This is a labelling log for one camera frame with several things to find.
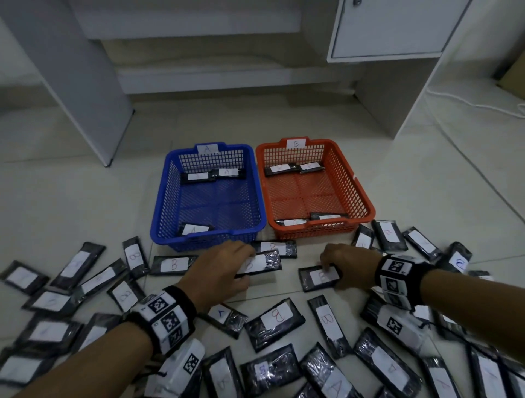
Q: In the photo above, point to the person's right hand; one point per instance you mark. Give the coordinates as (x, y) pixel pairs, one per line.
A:
(354, 266)

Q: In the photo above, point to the person's left hand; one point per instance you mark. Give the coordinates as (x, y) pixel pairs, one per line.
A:
(213, 274)

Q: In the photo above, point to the blue plastic basket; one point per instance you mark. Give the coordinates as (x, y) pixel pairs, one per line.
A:
(213, 201)

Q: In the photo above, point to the pile of black labelled packets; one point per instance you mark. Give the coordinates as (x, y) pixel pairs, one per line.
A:
(279, 324)

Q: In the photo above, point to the orange plastic basket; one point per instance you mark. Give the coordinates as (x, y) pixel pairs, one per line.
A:
(303, 192)

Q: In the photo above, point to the person's right forearm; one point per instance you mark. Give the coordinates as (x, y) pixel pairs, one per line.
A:
(471, 299)

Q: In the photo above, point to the person's left forearm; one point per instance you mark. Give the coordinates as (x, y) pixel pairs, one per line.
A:
(94, 361)

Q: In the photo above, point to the white desk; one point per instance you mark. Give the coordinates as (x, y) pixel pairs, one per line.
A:
(82, 82)

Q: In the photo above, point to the white cabinet door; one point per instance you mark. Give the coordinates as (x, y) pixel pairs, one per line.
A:
(389, 28)

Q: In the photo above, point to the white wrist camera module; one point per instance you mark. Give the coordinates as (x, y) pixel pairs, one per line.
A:
(180, 369)
(398, 326)

